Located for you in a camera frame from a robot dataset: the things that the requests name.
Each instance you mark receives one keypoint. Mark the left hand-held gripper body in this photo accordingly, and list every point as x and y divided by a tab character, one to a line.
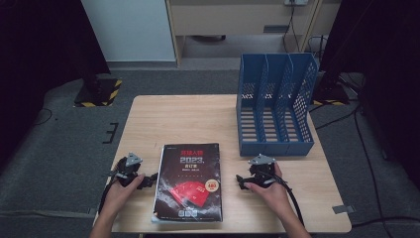
127	170

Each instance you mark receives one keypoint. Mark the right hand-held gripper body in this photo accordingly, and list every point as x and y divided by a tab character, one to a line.
262	172

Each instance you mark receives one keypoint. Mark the black yellow striped stand base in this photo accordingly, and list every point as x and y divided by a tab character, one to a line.
99	94
330	94

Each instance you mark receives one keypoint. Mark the black tape floor mark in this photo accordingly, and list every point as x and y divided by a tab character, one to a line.
112	133

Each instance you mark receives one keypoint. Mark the white cabinet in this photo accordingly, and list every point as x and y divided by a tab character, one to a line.
132	29

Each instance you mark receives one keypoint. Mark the blue plastic file rack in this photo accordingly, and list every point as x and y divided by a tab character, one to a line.
277	145

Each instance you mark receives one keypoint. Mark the black and red magazine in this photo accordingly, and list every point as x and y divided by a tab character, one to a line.
188	178

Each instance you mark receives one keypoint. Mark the person's left hand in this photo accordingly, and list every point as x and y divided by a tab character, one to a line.
117	198

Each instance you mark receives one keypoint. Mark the grey tape piece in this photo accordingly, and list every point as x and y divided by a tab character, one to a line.
93	211
343	209

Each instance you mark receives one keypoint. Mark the white power strip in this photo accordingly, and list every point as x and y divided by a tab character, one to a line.
295	2

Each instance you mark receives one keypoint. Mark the black curtain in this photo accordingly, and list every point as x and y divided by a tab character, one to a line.
389	66
39	59

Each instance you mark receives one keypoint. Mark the person's right hand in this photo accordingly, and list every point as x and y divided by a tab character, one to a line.
274	196

